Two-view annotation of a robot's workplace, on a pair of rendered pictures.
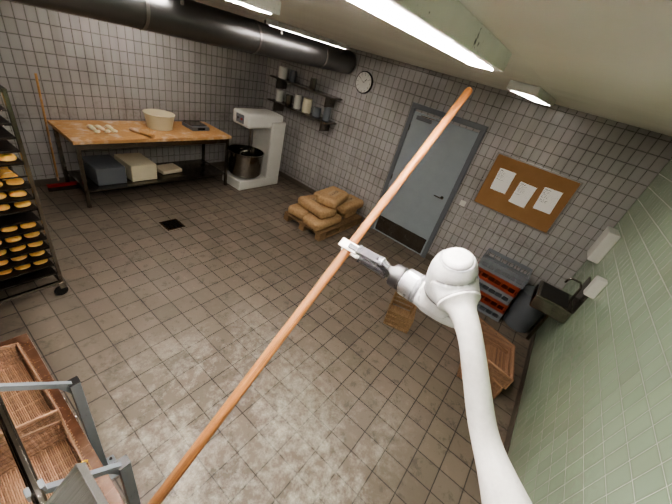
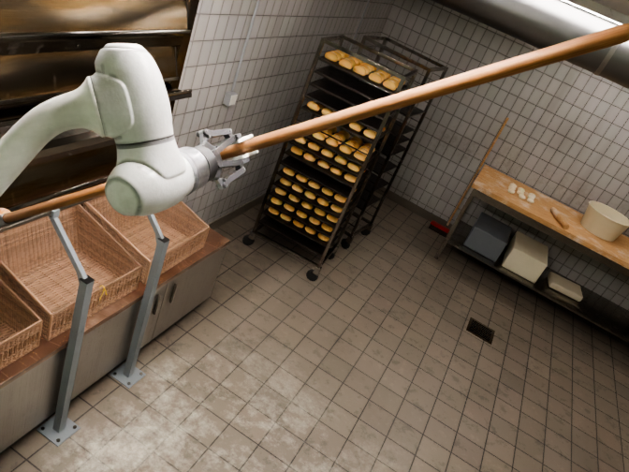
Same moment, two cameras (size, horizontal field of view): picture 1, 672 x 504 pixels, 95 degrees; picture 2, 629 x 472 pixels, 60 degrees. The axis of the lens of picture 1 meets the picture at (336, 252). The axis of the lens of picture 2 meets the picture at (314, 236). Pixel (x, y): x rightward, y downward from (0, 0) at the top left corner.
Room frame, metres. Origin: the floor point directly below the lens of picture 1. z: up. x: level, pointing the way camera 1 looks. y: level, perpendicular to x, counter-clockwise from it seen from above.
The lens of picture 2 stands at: (0.80, -1.23, 2.46)
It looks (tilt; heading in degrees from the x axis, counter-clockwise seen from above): 29 degrees down; 75
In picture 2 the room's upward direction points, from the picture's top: 23 degrees clockwise
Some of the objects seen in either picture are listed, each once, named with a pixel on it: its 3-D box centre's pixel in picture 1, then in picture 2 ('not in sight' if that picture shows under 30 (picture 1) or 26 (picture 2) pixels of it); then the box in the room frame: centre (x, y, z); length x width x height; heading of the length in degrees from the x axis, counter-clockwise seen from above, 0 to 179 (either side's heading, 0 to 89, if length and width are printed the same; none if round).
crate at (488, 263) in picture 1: (504, 267); not in sight; (3.73, -2.23, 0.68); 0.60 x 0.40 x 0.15; 61
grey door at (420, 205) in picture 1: (419, 185); not in sight; (4.88, -0.97, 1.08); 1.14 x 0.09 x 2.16; 61
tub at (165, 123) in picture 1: (159, 120); (603, 222); (4.58, 3.13, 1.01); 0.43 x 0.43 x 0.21
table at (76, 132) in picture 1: (154, 158); (556, 262); (4.41, 3.13, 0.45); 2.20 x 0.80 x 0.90; 151
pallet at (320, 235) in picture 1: (324, 217); not in sight; (4.86, 0.36, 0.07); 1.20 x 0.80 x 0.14; 151
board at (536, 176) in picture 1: (522, 193); not in sight; (4.24, -2.16, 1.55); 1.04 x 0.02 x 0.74; 61
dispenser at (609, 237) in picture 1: (602, 244); not in sight; (3.37, -2.81, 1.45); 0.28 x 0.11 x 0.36; 151
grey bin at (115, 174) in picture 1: (104, 169); (488, 236); (3.80, 3.48, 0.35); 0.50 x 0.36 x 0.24; 61
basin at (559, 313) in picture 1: (545, 307); not in sight; (3.00, -2.46, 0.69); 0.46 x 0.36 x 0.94; 151
